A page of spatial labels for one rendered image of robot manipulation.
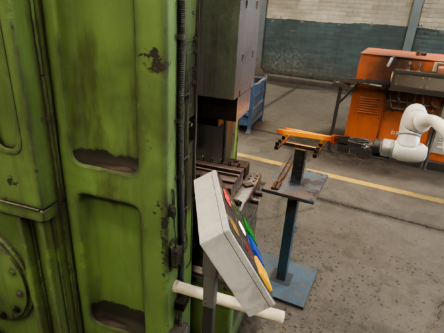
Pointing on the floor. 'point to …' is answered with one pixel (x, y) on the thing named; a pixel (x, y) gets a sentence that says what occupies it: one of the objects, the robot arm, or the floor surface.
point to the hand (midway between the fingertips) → (340, 139)
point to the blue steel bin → (256, 102)
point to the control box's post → (209, 303)
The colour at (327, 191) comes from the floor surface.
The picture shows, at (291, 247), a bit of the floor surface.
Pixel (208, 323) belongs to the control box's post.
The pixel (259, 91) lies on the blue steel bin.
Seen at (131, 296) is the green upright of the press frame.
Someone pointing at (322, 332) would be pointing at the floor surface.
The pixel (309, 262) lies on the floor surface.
